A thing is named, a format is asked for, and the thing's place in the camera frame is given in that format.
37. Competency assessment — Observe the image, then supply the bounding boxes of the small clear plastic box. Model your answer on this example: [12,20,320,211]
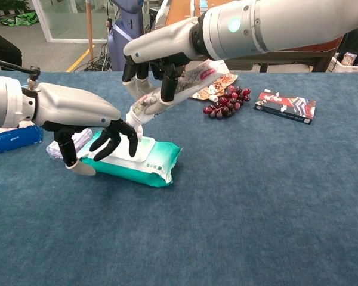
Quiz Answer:
[45,128,94,161]

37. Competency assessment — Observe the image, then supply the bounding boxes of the white printed tube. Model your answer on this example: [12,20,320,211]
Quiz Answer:
[125,59,231,143]

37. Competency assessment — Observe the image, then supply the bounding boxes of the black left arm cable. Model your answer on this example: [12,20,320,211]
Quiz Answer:
[0,56,42,90]

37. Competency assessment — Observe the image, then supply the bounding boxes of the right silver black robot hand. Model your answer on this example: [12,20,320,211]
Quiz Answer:
[121,16,204,116]

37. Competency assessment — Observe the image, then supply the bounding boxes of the red grape bunch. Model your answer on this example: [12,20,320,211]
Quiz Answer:
[203,85,252,120]

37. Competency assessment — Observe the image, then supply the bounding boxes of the blue table mat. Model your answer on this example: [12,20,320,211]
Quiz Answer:
[0,70,358,286]

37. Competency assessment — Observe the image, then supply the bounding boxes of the orange spout pouch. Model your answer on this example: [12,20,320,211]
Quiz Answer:
[189,70,239,102]

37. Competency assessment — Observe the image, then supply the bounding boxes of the blue cookie box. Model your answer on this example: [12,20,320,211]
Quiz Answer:
[0,120,44,154]

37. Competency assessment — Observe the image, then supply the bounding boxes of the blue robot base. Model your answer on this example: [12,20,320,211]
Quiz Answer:
[107,0,146,72]

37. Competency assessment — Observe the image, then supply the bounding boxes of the orange wooden pole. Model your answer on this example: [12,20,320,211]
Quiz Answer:
[85,0,95,60]

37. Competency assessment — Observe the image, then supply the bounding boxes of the person leg black trousers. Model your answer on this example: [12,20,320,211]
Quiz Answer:
[0,26,23,72]

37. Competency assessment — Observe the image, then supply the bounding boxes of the green wet wipes pack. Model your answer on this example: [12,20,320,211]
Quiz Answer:
[77,128,183,188]

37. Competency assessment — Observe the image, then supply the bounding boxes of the tangled floor cables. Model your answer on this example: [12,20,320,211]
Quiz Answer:
[74,44,113,72]

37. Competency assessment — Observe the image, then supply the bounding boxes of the white storage box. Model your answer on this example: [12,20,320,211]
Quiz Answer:
[328,52,358,73]

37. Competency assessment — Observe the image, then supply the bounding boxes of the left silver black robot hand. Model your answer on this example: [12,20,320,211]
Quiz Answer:
[32,82,140,176]

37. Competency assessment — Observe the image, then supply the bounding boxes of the black red printed box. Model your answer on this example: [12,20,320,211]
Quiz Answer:
[253,88,317,125]

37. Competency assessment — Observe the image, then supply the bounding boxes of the green bag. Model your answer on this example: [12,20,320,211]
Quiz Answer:
[0,11,39,27]

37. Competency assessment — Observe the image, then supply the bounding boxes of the brown mahjong table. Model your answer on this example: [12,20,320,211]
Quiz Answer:
[155,0,345,73]

